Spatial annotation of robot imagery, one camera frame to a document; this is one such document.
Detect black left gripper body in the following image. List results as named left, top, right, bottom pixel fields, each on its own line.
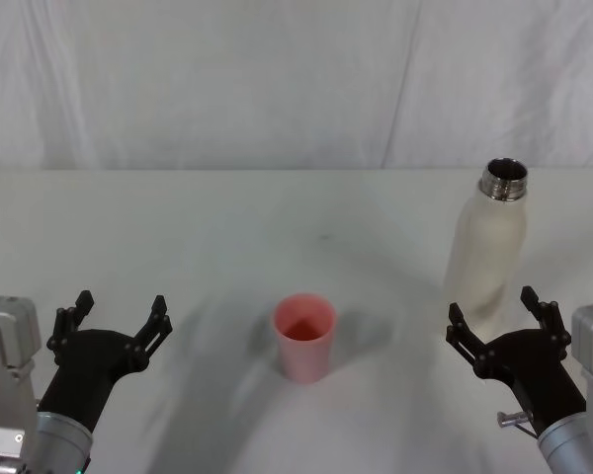
left=36, top=328, right=148, bottom=432

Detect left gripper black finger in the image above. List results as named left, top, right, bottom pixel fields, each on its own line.
left=45, top=289, right=97, bottom=353
left=125, top=294, right=174, bottom=372

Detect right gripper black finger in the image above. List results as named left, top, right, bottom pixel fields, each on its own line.
left=519, top=284, right=573, bottom=348
left=445, top=301, right=498, bottom=382

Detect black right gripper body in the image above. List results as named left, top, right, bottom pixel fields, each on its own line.
left=482, top=328, right=588, bottom=439

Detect cream vacuum bottle steel neck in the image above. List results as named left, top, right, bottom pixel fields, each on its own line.
left=442, top=156, right=531, bottom=345

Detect white table cloth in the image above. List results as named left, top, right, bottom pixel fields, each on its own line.
left=0, top=167, right=593, bottom=474

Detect pink plastic cup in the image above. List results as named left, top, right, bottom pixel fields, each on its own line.
left=272, top=293, right=338, bottom=386

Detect white wrinkled curtain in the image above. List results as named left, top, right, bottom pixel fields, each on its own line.
left=0, top=0, right=593, bottom=172

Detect thin cable with silver plug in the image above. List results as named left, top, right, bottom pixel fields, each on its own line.
left=496, top=410, right=543, bottom=439

